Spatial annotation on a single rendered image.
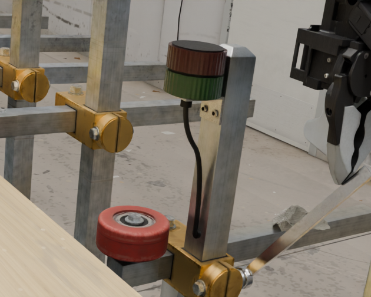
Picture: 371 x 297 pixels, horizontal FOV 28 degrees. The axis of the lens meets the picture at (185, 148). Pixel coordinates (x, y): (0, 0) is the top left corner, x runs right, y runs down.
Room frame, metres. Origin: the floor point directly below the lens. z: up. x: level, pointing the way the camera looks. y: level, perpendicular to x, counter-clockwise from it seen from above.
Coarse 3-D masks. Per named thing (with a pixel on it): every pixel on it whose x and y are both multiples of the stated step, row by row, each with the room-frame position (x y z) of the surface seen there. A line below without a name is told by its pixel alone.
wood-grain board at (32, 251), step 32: (0, 192) 0.79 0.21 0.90; (0, 224) 0.71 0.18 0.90; (32, 224) 0.72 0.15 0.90; (0, 256) 0.64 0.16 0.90; (32, 256) 0.64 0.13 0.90; (64, 256) 0.65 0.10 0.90; (0, 288) 0.58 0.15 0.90; (32, 288) 0.58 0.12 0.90; (64, 288) 0.59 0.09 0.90; (96, 288) 0.60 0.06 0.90; (128, 288) 0.61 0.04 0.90
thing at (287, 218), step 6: (282, 210) 0.94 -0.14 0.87; (288, 210) 0.91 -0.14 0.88; (294, 210) 0.91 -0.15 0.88; (300, 210) 0.91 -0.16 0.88; (276, 216) 0.91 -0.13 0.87; (282, 216) 0.90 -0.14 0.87; (288, 216) 0.90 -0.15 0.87; (294, 216) 0.91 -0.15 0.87; (300, 216) 0.91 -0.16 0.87; (276, 222) 0.90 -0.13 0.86; (282, 222) 0.88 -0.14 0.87; (288, 222) 0.89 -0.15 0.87; (294, 222) 0.90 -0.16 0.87; (324, 222) 0.92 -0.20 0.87; (282, 228) 0.88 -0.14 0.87; (288, 228) 0.88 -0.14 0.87; (312, 228) 0.90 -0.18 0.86; (318, 228) 0.90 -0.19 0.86; (324, 228) 0.90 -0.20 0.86
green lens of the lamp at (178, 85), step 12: (168, 72) 0.72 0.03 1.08; (168, 84) 0.72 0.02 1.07; (180, 84) 0.71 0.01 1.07; (192, 84) 0.71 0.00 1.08; (204, 84) 0.71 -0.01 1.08; (216, 84) 0.72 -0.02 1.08; (180, 96) 0.71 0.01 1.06; (192, 96) 0.71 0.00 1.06; (204, 96) 0.71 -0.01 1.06; (216, 96) 0.72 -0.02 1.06
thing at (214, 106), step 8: (184, 40) 0.76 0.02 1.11; (184, 48) 0.72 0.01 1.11; (192, 48) 0.72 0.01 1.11; (200, 48) 0.72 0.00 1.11; (208, 48) 0.73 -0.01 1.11; (216, 48) 0.73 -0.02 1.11; (176, 72) 0.72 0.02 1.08; (184, 72) 0.71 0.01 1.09; (176, 96) 0.72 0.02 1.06; (184, 104) 0.73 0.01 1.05; (208, 104) 0.76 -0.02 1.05; (216, 104) 0.75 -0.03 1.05; (184, 112) 0.73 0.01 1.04; (200, 112) 0.77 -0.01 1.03; (208, 112) 0.76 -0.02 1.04; (216, 112) 0.74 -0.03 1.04; (184, 120) 0.73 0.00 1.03; (208, 120) 0.76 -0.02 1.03; (216, 120) 0.75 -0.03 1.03; (184, 128) 0.74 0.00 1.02; (192, 144) 0.74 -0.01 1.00; (200, 160) 0.75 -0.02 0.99; (200, 168) 0.75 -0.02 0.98; (200, 176) 0.75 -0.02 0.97; (200, 184) 0.75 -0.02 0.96; (200, 192) 0.75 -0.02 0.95; (200, 200) 0.75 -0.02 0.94; (200, 232) 0.75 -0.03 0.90
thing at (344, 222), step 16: (352, 208) 1.00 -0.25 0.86; (368, 208) 1.01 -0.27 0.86; (272, 224) 0.90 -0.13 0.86; (336, 224) 0.94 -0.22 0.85; (352, 224) 0.97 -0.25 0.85; (368, 224) 0.99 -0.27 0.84; (240, 240) 0.84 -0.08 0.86; (256, 240) 0.85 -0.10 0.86; (272, 240) 0.87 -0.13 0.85; (304, 240) 0.91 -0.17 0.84; (320, 240) 0.93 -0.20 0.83; (240, 256) 0.84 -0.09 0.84; (256, 256) 0.85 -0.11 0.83; (128, 272) 0.73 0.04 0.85; (144, 272) 0.75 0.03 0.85; (160, 272) 0.76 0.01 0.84
